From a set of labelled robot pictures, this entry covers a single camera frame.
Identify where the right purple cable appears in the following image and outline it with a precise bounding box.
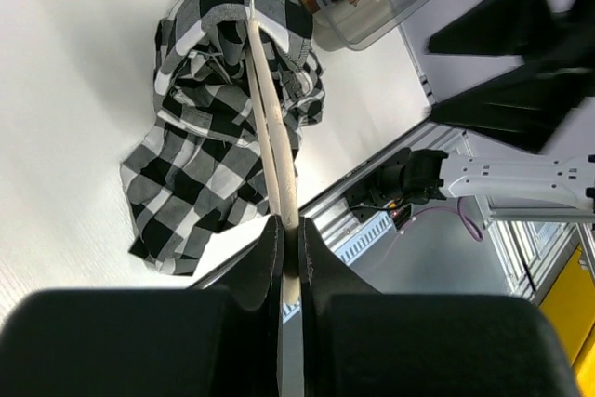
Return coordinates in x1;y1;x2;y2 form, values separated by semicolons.
397;196;484;245

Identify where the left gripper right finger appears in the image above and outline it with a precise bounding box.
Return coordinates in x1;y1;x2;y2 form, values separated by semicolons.
297;218;580;396

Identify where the white slotted cable duct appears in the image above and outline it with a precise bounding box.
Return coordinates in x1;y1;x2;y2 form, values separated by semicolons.
283;213;396;319

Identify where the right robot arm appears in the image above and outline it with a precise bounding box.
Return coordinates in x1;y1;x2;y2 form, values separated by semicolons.
374;0;594;212

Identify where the black white checkered shirt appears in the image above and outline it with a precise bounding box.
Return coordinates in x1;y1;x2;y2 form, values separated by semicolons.
120;0;325;276

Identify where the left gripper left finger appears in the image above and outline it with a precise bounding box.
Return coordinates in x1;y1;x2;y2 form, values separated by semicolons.
1;217;284;396

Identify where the wooden hanger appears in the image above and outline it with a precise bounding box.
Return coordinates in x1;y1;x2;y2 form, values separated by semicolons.
246;0;300;305

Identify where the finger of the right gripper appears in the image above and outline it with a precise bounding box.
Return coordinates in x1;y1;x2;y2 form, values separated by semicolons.
430;61;594;153
427;0;562;59

